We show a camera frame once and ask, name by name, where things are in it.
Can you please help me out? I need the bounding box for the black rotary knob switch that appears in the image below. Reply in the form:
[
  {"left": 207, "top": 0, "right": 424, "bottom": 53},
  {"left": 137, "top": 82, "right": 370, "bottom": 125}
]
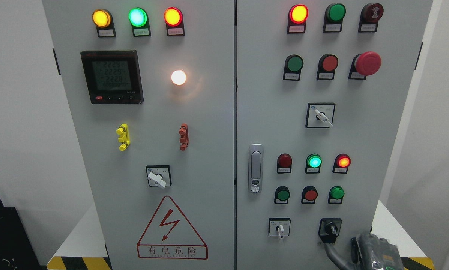
[{"left": 318, "top": 218, "right": 342, "bottom": 244}]

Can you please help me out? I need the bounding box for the red terminal connector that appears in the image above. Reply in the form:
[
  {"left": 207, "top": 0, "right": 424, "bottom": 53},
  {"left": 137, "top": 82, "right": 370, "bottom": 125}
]
[{"left": 179, "top": 123, "right": 189, "bottom": 151}]

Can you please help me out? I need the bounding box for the dark red indicator lower left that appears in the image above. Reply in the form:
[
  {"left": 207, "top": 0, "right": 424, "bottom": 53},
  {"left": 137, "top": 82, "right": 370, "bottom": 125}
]
[{"left": 277, "top": 153, "right": 293, "bottom": 173}]

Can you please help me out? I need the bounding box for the white glowing indicator light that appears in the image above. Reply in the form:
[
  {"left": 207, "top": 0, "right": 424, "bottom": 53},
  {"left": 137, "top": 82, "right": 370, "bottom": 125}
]
[{"left": 171, "top": 70, "right": 187, "bottom": 86}]

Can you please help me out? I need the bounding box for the green push button lower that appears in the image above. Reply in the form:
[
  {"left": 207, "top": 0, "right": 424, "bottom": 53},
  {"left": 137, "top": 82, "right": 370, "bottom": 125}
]
[{"left": 274, "top": 186, "right": 291, "bottom": 204}]

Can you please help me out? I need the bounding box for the green push button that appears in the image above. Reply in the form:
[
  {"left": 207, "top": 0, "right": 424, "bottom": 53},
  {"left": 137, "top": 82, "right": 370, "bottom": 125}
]
[
  {"left": 274, "top": 186, "right": 291, "bottom": 204},
  {"left": 282, "top": 54, "right": 304, "bottom": 81}
]

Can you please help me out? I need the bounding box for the left grey cabinet door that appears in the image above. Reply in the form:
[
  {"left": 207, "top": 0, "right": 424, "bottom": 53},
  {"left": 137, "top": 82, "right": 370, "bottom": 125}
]
[{"left": 43, "top": 0, "right": 235, "bottom": 270}]

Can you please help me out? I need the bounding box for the grey cabinet door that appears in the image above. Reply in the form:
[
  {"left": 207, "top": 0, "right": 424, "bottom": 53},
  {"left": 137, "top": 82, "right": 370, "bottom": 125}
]
[
  {"left": 236, "top": 0, "right": 433, "bottom": 270},
  {"left": 43, "top": 0, "right": 235, "bottom": 270}
]

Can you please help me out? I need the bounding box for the green lit indicator lower middle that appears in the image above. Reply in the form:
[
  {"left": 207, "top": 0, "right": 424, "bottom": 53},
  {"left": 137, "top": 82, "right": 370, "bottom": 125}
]
[{"left": 305, "top": 153, "right": 322, "bottom": 173}]

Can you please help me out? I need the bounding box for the green push button upper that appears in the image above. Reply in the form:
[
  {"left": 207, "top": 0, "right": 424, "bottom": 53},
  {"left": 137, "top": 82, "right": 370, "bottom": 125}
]
[{"left": 282, "top": 54, "right": 304, "bottom": 81}]

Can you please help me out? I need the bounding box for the yellow terminal connector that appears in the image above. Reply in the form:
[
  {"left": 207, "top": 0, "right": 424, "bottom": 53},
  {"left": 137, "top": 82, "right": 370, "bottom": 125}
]
[{"left": 116, "top": 123, "right": 130, "bottom": 152}]

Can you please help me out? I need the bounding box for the red push button lower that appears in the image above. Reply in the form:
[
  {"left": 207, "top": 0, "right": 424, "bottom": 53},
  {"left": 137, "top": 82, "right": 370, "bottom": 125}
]
[{"left": 301, "top": 186, "right": 318, "bottom": 204}]

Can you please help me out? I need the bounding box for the red push button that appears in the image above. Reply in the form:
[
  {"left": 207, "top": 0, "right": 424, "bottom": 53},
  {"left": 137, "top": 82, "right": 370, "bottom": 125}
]
[
  {"left": 301, "top": 186, "right": 318, "bottom": 204},
  {"left": 316, "top": 54, "right": 339, "bottom": 80}
]

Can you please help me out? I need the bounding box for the right grey cabinet door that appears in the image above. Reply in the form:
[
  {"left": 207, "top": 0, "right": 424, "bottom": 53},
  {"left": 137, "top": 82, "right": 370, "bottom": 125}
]
[{"left": 236, "top": 0, "right": 433, "bottom": 270}]

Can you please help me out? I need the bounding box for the red electric hazard warning sticker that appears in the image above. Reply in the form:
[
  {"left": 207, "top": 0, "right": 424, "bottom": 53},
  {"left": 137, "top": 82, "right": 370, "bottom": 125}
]
[{"left": 137, "top": 195, "right": 208, "bottom": 260}]

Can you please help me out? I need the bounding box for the red indicator lower right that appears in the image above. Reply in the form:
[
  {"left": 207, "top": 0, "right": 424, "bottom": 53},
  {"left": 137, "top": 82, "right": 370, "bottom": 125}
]
[{"left": 332, "top": 153, "right": 351, "bottom": 174}]

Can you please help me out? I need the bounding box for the red push button upper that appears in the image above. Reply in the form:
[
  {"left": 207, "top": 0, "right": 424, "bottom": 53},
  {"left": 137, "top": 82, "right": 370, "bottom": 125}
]
[{"left": 316, "top": 54, "right": 339, "bottom": 80}]

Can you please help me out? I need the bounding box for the black digital power meter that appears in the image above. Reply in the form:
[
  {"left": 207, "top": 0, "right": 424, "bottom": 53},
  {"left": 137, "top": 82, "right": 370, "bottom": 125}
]
[{"left": 80, "top": 50, "right": 144, "bottom": 105}]

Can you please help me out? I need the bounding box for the green illuminated button lower right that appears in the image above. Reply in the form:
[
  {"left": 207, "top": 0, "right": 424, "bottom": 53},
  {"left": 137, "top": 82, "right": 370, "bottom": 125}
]
[{"left": 328, "top": 186, "right": 345, "bottom": 204}]

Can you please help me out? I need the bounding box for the red indicator light top left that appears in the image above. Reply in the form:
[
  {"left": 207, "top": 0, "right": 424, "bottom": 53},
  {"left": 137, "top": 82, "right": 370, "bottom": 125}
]
[{"left": 163, "top": 7, "right": 185, "bottom": 36}]

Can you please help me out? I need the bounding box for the red lit indicator top right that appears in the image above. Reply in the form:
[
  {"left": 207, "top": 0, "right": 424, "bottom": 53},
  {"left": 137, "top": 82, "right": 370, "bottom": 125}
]
[{"left": 287, "top": 4, "right": 309, "bottom": 34}]

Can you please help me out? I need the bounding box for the green indicator light top left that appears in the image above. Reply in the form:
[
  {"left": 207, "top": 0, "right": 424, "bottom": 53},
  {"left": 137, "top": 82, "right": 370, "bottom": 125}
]
[{"left": 128, "top": 7, "right": 151, "bottom": 37}]

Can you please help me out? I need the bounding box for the green unlit indicator top right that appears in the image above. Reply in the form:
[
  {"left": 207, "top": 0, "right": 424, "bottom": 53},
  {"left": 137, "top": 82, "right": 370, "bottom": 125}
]
[{"left": 323, "top": 3, "right": 346, "bottom": 33}]

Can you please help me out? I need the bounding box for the red emergency stop mushroom button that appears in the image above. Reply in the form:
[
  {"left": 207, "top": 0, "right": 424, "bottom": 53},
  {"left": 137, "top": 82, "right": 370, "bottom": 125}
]
[{"left": 349, "top": 51, "right": 382, "bottom": 80}]

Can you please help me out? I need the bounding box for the yellow indicator light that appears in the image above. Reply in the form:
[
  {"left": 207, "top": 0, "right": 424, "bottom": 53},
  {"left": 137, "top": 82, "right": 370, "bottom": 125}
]
[{"left": 92, "top": 9, "right": 116, "bottom": 38}]

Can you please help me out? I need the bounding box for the white platform with hazard stripes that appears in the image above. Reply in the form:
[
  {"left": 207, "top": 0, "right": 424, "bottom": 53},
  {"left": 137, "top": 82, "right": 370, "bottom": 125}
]
[{"left": 42, "top": 202, "right": 435, "bottom": 270}]

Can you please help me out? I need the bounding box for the black equipment box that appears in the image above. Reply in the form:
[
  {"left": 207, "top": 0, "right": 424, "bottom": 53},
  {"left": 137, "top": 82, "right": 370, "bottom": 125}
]
[{"left": 0, "top": 198, "right": 41, "bottom": 270}]

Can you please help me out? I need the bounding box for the silver cabinet door handle lock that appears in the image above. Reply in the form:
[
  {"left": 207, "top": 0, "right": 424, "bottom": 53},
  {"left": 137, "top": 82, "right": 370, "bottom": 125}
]
[{"left": 248, "top": 144, "right": 264, "bottom": 194}]

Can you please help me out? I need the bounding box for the white selector switch left door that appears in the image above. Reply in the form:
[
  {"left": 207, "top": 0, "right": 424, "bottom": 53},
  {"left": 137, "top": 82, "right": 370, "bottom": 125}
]
[{"left": 146, "top": 165, "right": 172, "bottom": 189}]

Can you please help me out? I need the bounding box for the white selector switch upper right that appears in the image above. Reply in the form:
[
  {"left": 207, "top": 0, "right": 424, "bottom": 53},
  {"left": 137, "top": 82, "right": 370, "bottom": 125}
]
[{"left": 305, "top": 103, "right": 336, "bottom": 128}]

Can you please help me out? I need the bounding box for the small white selector switch bottom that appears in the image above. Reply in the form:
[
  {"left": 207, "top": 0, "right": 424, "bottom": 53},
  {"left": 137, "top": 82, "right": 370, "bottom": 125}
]
[{"left": 268, "top": 218, "right": 291, "bottom": 238}]

